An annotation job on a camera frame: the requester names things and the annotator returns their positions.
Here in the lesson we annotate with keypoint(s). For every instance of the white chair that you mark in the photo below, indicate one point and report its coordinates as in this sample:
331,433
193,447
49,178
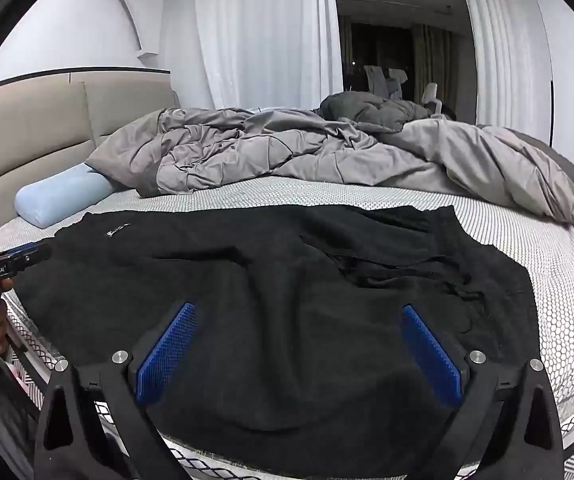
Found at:
432,95

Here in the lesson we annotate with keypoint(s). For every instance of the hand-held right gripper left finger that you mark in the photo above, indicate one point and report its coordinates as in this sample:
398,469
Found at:
167,350

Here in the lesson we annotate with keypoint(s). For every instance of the grey quilted comforter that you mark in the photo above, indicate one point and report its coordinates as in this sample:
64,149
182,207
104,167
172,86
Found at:
267,150

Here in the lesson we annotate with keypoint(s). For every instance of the honeycomb patterned mattress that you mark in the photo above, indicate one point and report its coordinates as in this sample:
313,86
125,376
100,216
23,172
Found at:
557,280

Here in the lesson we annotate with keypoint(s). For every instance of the beige padded headboard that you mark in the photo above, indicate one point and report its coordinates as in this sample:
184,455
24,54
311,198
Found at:
42,130

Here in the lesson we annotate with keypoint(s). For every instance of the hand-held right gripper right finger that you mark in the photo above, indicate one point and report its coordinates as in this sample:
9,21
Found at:
429,355

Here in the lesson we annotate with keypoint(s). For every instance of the white curtain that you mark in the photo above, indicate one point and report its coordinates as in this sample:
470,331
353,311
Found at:
507,45
267,35

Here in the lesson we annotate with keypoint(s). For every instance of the grey chair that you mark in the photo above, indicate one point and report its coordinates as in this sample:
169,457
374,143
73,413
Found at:
398,82
374,80

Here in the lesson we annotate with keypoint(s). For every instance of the dark grey blanket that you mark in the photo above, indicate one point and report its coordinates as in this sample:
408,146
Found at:
367,110

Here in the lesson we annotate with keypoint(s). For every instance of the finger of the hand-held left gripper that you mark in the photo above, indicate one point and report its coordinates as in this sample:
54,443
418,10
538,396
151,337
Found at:
32,254

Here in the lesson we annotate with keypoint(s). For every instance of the light blue pillow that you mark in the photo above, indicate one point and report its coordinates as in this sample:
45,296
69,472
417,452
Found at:
57,195

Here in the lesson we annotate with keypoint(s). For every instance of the black pants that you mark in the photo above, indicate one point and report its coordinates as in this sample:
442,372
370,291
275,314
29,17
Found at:
267,335

